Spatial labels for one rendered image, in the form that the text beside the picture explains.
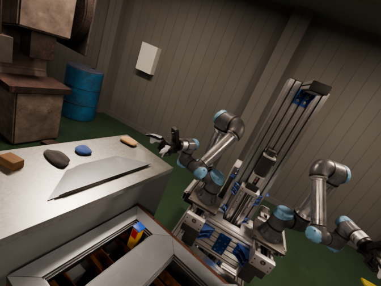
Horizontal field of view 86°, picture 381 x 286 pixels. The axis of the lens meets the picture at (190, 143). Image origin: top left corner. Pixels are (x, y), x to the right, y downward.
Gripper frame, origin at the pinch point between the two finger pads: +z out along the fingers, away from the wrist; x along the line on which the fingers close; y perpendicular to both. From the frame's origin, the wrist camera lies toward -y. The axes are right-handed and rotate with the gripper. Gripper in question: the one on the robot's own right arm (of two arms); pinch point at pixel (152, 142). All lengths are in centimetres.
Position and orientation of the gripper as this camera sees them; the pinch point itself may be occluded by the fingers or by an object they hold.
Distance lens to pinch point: 107.4
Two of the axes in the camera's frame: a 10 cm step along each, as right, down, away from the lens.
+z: -6.9, 0.1, -7.3
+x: -5.8, -6.2, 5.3
